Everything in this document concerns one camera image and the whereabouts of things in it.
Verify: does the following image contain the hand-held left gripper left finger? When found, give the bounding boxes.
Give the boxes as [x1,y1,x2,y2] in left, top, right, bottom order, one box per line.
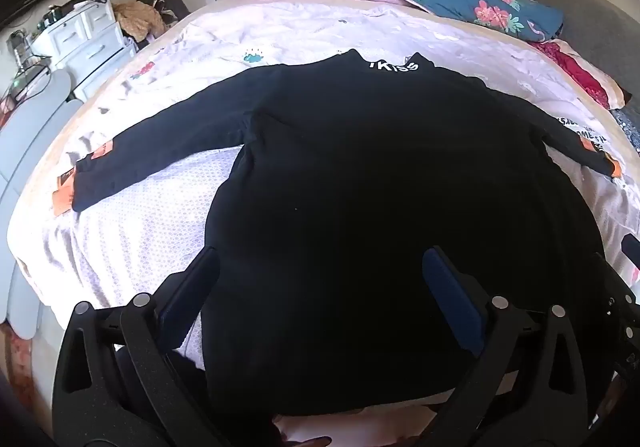
[52,246,222,447]

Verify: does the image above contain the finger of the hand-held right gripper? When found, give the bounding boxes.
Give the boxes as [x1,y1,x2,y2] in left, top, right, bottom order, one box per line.
[592,233,640,320]

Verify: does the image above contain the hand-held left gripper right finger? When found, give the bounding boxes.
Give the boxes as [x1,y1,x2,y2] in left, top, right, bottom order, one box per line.
[421,246,602,447]

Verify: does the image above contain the black long-sleeve sweater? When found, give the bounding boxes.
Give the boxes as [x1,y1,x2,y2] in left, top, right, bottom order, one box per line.
[72,48,617,420]

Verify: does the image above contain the brown clothes pile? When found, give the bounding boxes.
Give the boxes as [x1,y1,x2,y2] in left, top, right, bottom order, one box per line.
[114,1,163,45]

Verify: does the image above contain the dark patterned pillow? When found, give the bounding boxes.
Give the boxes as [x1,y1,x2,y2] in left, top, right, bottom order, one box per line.
[612,107,640,162]

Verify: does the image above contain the red patterned pillow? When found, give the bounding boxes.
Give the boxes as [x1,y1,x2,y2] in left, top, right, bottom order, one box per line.
[530,39,633,110]

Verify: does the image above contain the white rounded desk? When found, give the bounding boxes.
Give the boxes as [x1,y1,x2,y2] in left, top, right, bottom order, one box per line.
[0,69,83,338]

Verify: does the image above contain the grey padded headboard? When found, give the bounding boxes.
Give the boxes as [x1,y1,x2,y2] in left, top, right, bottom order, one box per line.
[507,0,640,92]

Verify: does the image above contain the white drawer cabinet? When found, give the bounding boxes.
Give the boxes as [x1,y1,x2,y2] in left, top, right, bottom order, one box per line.
[32,0,138,100]

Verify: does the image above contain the black bag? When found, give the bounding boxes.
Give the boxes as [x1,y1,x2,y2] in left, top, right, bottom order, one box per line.
[137,0,191,25]

